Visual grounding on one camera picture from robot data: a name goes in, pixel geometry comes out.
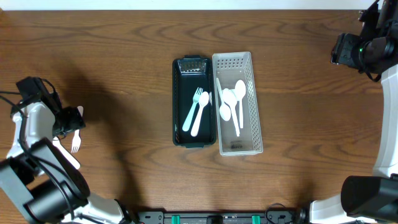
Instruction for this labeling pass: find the white plastic fork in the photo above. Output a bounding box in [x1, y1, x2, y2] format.
[52, 137, 81, 170]
[71, 106, 84, 153]

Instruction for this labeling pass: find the mint green plastic utensil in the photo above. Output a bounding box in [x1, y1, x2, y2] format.
[182, 87, 203, 132]

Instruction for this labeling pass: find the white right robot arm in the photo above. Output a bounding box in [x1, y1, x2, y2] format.
[308, 34, 397, 223]

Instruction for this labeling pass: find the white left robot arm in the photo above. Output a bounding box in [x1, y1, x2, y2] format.
[1, 102, 134, 223]

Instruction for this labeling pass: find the clear perforated plastic basket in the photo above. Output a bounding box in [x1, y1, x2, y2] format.
[212, 52, 263, 156]

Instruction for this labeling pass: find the dark green plastic tray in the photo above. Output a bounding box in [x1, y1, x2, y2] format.
[172, 55, 216, 148]

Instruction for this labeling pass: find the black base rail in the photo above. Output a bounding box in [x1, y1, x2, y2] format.
[137, 208, 310, 224]

